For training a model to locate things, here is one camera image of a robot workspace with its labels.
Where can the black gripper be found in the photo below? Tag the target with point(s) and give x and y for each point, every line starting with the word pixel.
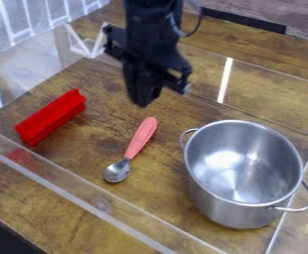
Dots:
pixel 145 46

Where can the black strip on table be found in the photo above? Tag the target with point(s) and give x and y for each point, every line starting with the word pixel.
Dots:
pixel 247 21

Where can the clear acrylic front barrier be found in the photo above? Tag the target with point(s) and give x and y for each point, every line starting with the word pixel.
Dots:
pixel 147 227

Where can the red rectangular block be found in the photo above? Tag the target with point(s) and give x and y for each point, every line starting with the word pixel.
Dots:
pixel 38 126

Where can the silver steel pot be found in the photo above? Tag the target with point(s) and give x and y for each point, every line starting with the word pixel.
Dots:
pixel 244 172

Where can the clear acrylic triangle bracket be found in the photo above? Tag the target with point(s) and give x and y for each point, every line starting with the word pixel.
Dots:
pixel 90 48

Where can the spoon with pink handle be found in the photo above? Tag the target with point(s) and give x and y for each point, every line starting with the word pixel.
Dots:
pixel 117 172

